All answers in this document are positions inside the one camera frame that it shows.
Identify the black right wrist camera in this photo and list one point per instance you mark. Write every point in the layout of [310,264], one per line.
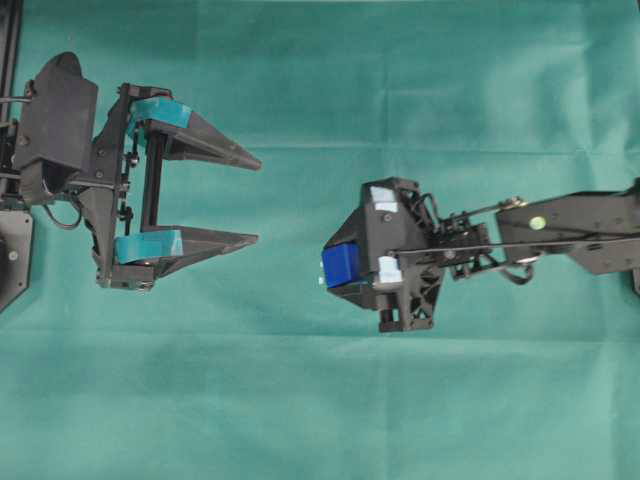
[390,217]

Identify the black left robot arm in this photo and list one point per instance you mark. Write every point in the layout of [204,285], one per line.
[12,200]

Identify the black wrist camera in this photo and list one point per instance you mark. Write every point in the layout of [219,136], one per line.
[390,217]
[55,128]

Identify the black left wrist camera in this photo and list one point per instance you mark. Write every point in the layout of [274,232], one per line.
[55,128]

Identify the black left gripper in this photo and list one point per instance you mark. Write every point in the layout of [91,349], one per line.
[174,130]

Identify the blue block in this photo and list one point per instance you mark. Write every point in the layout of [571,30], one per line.
[341,264]

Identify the black aluminium frame rail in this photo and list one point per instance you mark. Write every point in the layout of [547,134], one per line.
[11,21]

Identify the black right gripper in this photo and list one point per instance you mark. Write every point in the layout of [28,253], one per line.
[454,244]

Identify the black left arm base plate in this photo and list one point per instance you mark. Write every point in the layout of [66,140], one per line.
[17,228]

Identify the green table cloth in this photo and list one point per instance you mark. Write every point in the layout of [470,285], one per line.
[243,366]

